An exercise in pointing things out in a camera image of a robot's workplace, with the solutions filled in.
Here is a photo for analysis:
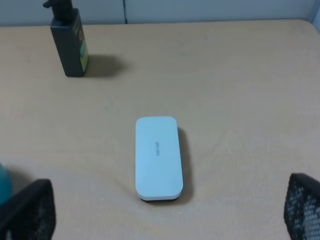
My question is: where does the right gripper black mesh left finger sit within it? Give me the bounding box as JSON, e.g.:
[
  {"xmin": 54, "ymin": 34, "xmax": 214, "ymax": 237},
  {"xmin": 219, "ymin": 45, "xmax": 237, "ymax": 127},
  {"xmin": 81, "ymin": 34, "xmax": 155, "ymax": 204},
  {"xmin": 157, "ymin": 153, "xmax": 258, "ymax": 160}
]
[{"xmin": 0, "ymin": 179, "xmax": 56, "ymax": 240}]

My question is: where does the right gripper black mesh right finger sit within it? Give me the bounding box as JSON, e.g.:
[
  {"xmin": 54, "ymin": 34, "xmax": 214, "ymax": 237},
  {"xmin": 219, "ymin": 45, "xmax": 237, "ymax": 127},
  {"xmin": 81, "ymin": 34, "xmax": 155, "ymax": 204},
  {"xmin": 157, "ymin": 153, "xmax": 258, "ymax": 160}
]
[{"xmin": 283, "ymin": 173, "xmax": 320, "ymax": 240}]

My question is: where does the white whiteboard eraser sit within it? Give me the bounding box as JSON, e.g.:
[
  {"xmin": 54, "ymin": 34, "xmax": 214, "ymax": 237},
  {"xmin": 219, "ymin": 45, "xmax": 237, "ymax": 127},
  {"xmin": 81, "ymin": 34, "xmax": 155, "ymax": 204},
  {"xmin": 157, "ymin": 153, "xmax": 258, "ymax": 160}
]
[{"xmin": 135, "ymin": 116, "xmax": 184, "ymax": 202}]

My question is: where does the dark green pump bottle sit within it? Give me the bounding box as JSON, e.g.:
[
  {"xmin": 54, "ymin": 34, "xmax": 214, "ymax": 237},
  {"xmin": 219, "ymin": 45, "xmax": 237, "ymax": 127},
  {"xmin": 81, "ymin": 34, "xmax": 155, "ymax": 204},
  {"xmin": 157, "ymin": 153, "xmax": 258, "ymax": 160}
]
[{"xmin": 43, "ymin": 0, "xmax": 89, "ymax": 78}]

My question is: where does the teal saucepan with handle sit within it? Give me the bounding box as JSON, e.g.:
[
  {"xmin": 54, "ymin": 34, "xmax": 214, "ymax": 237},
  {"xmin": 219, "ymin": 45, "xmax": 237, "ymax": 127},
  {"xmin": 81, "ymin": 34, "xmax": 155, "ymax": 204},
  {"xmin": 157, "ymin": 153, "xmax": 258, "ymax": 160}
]
[{"xmin": 0, "ymin": 164, "xmax": 13, "ymax": 205}]

